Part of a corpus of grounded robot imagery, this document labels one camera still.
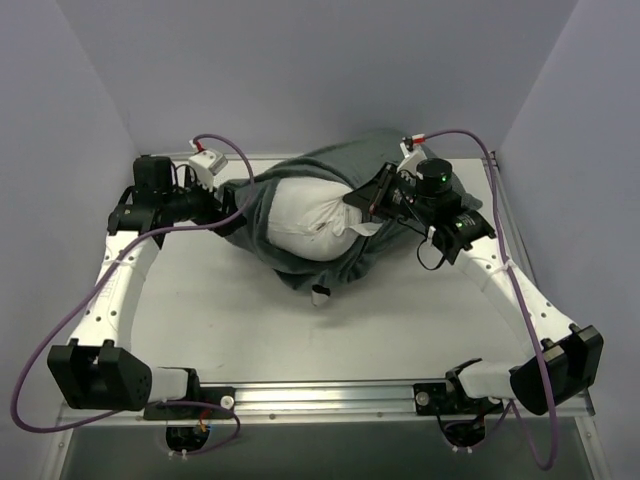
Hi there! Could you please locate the zebra and green pillowcase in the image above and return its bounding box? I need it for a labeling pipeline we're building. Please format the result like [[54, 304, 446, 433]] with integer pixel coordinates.
[[219, 127, 484, 307]]

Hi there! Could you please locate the white pillow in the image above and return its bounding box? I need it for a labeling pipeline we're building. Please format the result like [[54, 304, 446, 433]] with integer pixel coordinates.
[[267, 177, 382, 262]]

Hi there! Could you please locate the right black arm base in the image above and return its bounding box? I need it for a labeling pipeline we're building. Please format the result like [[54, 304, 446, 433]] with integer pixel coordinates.
[[412, 368, 505, 450]]

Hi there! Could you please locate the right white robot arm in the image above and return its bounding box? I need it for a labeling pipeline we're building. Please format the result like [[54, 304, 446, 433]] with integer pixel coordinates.
[[343, 158, 604, 415]]

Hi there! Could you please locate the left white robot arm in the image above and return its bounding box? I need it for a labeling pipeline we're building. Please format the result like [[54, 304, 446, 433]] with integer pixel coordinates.
[[47, 150, 236, 419]]

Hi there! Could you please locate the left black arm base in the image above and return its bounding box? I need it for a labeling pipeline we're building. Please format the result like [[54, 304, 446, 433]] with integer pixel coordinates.
[[143, 384, 236, 451]]

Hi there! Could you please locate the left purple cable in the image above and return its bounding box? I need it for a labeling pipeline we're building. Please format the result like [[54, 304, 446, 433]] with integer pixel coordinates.
[[9, 133, 259, 454]]

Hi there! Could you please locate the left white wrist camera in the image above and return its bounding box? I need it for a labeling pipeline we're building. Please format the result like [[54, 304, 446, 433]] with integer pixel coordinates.
[[187, 141, 228, 193]]

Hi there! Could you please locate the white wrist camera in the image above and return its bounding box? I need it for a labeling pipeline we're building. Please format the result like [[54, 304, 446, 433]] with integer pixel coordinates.
[[187, 141, 228, 193], [397, 134, 433, 174]]

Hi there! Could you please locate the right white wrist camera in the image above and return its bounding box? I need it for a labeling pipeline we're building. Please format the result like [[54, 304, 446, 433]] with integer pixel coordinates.
[[397, 134, 433, 174]]

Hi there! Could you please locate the aluminium mounting rail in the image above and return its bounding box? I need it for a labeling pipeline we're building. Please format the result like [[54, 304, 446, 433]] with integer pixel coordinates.
[[54, 372, 596, 426]]

